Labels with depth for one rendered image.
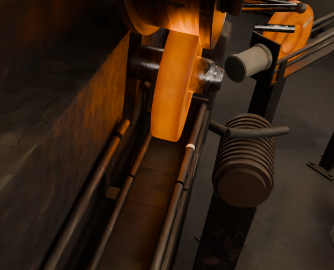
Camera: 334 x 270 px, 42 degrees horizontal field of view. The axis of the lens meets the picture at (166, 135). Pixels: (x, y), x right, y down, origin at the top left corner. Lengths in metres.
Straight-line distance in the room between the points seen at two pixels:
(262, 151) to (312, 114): 1.30
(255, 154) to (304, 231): 0.71
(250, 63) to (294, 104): 1.36
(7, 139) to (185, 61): 0.22
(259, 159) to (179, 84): 0.48
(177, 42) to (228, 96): 1.72
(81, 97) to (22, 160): 0.10
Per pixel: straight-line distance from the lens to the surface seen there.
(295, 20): 1.01
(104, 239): 0.48
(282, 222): 1.58
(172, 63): 0.47
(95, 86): 0.41
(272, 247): 1.49
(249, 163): 0.89
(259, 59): 0.94
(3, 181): 0.29
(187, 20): 0.36
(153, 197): 0.58
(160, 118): 0.48
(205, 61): 0.52
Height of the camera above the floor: 1.07
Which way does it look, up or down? 36 degrees down
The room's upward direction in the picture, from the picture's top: 9 degrees clockwise
